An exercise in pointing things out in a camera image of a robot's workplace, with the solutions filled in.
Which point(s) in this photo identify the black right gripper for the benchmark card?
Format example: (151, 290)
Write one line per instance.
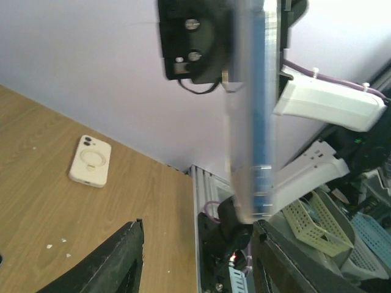
(196, 39)

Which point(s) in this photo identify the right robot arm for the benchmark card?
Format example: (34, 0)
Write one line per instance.
(290, 130)

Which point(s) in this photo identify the cream perforated plastic basket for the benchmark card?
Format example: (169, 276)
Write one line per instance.
(325, 233)

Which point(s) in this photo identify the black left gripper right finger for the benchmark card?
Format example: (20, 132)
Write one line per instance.
(277, 260)

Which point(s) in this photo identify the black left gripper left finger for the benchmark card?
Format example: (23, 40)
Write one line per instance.
(114, 266)

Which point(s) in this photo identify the blue magsafe phone case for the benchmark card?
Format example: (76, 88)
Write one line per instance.
(252, 90)

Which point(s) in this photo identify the light blue plastic basket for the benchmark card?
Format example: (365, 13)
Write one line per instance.
(370, 257)

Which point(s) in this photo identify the white phone stand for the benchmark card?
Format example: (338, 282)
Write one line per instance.
(90, 164)

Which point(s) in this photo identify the aluminium front rail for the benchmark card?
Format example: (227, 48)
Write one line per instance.
(208, 191)

